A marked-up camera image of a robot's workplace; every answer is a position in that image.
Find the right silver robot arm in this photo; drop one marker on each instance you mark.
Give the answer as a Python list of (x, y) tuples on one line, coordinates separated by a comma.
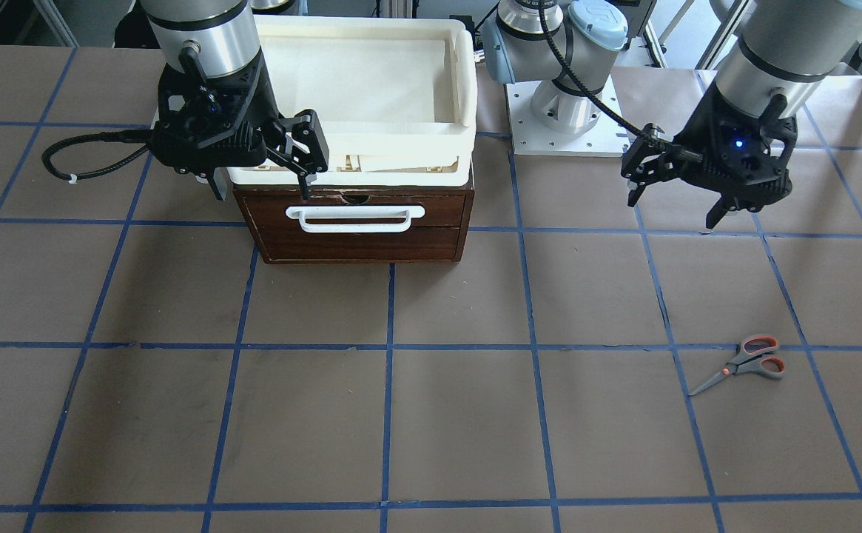
[(224, 32)]

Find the white plastic tray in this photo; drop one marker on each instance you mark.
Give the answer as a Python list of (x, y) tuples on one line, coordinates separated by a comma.
[(396, 97)]

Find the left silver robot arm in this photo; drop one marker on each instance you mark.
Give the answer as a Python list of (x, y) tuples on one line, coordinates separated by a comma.
[(786, 45)]

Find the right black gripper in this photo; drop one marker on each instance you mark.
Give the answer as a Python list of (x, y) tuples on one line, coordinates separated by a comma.
[(266, 101)]

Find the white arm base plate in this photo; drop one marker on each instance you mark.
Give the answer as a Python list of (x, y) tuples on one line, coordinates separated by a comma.
[(548, 121)]

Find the dark wooden cabinet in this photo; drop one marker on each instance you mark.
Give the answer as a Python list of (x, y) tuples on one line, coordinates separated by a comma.
[(420, 244)]

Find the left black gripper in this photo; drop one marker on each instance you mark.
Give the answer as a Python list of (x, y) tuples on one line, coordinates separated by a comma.
[(704, 127)]

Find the grey orange scissors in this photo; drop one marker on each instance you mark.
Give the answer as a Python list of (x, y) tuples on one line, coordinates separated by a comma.
[(754, 354)]

